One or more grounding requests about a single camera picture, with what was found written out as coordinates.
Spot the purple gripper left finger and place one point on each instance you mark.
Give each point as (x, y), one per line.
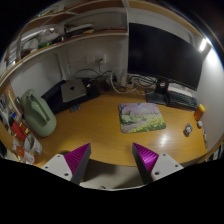
(71, 166)

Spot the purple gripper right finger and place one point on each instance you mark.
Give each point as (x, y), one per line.
(153, 166)

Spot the landscape print mouse pad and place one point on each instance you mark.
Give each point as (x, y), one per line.
(140, 117)

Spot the white roll of tape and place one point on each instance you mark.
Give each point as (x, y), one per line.
(31, 144)

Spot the small grey desk toy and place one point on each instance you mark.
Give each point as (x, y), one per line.
(188, 129)

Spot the green watering can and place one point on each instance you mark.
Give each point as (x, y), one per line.
(38, 114)

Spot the red cylinder can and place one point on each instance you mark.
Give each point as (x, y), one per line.
(16, 129)

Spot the black monitor stand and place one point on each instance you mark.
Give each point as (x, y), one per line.
(159, 95)

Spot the dark mechanical keyboard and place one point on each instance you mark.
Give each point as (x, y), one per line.
(182, 101)

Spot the black box under computer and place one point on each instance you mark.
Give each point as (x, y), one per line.
(53, 96)

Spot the orange pill bottle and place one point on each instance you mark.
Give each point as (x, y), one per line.
(199, 112)

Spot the silver mini computer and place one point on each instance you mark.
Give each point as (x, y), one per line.
(72, 90)

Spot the white power strip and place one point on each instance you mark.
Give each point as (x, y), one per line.
(121, 81)

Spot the black computer monitor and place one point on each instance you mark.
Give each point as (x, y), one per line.
(158, 53)

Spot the stack of books on shelf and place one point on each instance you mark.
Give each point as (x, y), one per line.
(77, 30)

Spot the white wall socket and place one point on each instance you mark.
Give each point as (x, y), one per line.
(101, 58)

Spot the wooden wall shelf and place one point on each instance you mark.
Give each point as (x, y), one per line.
(59, 24)

